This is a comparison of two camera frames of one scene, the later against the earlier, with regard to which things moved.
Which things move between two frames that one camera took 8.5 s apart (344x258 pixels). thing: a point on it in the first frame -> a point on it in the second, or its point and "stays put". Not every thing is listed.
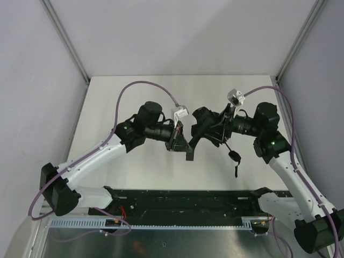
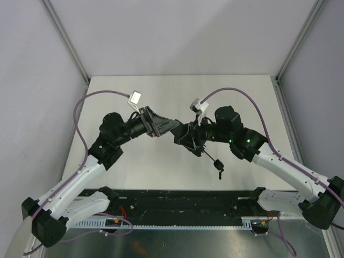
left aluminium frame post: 65,38 stays put
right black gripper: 226,126 -> 194,136
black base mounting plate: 144,204 stays put
